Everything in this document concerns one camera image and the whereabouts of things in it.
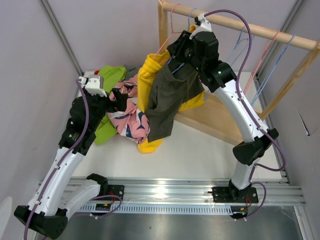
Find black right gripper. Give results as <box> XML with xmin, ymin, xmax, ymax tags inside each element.
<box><xmin>166</xmin><ymin>31</ymin><xmax>204</xmax><ymax>73</ymax></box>

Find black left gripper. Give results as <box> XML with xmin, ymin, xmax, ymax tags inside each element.
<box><xmin>82</xmin><ymin>86</ymin><xmax>128</xmax><ymax>131</ymax></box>

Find pink patterned shorts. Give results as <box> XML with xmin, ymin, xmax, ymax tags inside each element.
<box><xmin>108</xmin><ymin>75</ymin><xmax>150</xmax><ymax>144</ymax></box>

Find grey shorts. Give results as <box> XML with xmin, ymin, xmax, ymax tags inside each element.
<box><xmin>124</xmin><ymin>65</ymin><xmax>139</xmax><ymax>80</ymax></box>

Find lime green shorts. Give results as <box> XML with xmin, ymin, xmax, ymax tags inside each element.
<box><xmin>94</xmin><ymin>65</ymin><xmax>127</xmax><ymax>145</ymax></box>

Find dark olive shorts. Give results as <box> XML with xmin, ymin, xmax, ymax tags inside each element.
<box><xmin>145</xmin><ymin>60</ymin><xmax>204</xmax><ymax>142</ymax></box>

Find blue hanger of olive shorts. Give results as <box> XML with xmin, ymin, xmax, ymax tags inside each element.
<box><xmin>171</xmin><ymin>7</ymin><xmax>197</xmax><ymax>75</ymax></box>

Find blue hanger of patterned shorts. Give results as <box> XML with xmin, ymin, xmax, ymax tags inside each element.
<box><xmin>226</xmin><ymin>26</ymin><xmax>249</xmax><ymax>66</ymax></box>

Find pink hanger of green shorts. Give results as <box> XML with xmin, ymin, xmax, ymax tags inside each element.
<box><xmin>243</xmin><ymin>30</ymin><xmax>280</xmax><ymax>94</ymax></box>

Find blue hanger of grey shorts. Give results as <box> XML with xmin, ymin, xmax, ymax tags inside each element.
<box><xmin>250</xmin><ymin>34</ymin><xmax>296</xmax><ymax>107</ymax></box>

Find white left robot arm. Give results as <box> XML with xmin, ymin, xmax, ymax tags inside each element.
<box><xmin>14</xmin><ymin>88</ymin><xmax>129</xmax><ymax>240</ymax></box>

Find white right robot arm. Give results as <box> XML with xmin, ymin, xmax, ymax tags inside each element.
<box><xmin>167</xmin><ymin>30</ymin><xmax>279</xmax><ymax>203</ymax></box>

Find pink hanger of yellow shorts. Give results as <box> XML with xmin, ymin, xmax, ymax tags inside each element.
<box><xmin>153</xmin><ymin>0</ymin><xmax>181</xmax><ymax>59</ymax></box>

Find yellow shorts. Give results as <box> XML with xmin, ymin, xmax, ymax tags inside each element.
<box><xmin>136</xmin><ymin>23</ymin><xmax>205</xmax><ymax>154</ymax></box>

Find wooden clothes rack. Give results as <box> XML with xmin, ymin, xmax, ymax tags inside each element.
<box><xmin>156</xmin><ymin>0</ymin><xmax>320</xmax><ymax>148</ymax></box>

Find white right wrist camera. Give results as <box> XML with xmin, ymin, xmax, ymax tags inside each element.
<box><xmin>189</xmin><ymin>13</ymin><xmax>212</xmax><ymax>40</ymax></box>

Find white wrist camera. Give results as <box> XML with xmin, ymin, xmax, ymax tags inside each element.
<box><xmin>78</xmin><ymin>74</ymin><xmax>108</xmax><ymax>97</ymax></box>
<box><xmin>189</xmin><ymin>13</ymin><xmax>212</xmax><ymax>40</ymax></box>

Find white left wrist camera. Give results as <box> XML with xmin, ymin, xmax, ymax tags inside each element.
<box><xmin>78</xmin><ymin>74</ymin><xmax>108</xmax><ymax>97</ymax></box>

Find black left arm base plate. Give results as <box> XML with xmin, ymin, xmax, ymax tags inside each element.
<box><xmin>97</xmin><ymin>184</ymin><xmax>125</xmax><ymax>202</ymax></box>

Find grey slotted cable duct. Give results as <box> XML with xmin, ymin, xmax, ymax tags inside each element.
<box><xmin>78</xmin><ymin>203</ymin><xmax>233</xmax><ymax>216</ymax></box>

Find grey aluminium frame post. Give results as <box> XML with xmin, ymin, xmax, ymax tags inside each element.
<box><xmin>38</xmin><ymin>0</ymin><xmax>83</xmax><ymax>76</ymax></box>

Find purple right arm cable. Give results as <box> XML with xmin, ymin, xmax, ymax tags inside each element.
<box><xmin>204</xmin><ymin>9</ymin><xmax>286</xmax><ymax>172</ymax></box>

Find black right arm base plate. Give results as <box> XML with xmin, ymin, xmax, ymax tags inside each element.
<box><xmin>208</xmin><ymin>186</ymin><xmax>259</xmax><ymax>204</ymax></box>

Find aluminium mounting rail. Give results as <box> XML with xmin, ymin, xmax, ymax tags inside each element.
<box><xmin>108</xmin><ymin>177</ymin><xmax>306</xmax><ymax>206</ymax></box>

